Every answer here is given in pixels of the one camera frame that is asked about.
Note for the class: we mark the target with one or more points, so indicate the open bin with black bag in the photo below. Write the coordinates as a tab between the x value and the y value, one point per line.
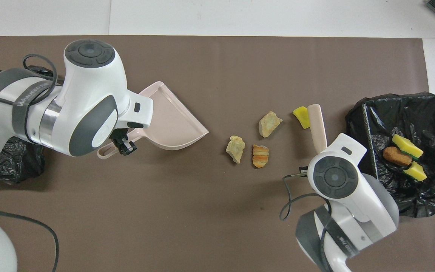
376	124

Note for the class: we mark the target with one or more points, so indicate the box covered by black bag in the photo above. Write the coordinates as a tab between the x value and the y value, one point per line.
17	162

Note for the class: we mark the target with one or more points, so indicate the brown table mat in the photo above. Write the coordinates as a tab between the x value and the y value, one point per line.
202	207

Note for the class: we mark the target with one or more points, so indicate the beige hand brush black bristles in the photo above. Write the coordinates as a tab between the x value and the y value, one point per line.
316	124

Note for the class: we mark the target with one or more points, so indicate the brown peanut toy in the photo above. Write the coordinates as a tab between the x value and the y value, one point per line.
395	156

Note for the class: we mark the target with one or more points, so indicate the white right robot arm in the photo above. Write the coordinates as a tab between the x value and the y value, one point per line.
334	177

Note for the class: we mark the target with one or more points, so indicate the beige plastic dustpan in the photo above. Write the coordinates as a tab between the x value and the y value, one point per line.
172	124

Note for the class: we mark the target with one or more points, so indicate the orange croissant toy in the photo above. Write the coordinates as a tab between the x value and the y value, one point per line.
260	156

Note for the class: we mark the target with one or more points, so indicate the pale rock chunk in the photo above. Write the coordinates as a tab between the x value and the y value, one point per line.
269	124
235	150

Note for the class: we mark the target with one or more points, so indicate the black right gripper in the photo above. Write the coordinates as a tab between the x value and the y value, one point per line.
303	172

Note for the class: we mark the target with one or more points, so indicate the green and yellow sponge piece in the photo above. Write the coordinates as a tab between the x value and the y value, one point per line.
406	145

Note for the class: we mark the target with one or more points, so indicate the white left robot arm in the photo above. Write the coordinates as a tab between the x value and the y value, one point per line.
85	94

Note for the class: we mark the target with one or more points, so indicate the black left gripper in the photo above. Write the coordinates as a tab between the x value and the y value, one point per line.
120	136

